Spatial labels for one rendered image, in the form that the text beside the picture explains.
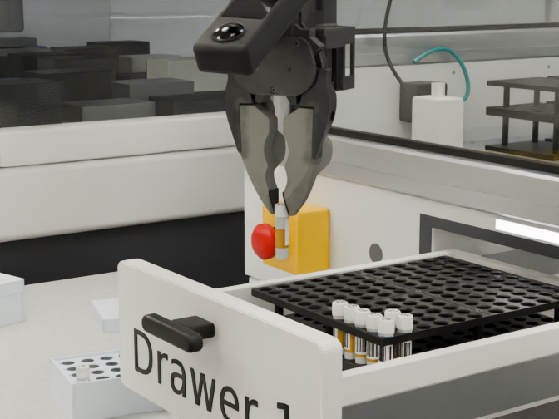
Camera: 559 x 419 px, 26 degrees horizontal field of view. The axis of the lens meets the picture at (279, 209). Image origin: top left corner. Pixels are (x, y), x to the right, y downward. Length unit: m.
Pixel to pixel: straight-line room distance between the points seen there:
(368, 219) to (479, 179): 0.18
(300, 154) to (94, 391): 0.32
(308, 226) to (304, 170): 0.36
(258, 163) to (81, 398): 0.30
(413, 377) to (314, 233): 0.47
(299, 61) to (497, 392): 0.30
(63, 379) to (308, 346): 0.40
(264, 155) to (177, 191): 0.84
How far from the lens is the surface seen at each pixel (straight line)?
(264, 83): 0.96
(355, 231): 1.30
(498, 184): 1.13
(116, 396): 1.14
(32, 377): 1.27
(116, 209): 1.77
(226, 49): 0.88
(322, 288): 1.04
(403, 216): 1.24
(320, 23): 1.00
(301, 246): 1.32
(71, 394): 1.13
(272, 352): 0.84
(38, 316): 1.49
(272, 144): 0.99
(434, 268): 1.12
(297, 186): 0.97
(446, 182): 1.19
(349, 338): 0.94
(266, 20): 0.91
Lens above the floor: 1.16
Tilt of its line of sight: 11 degrees down
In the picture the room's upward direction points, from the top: straight up
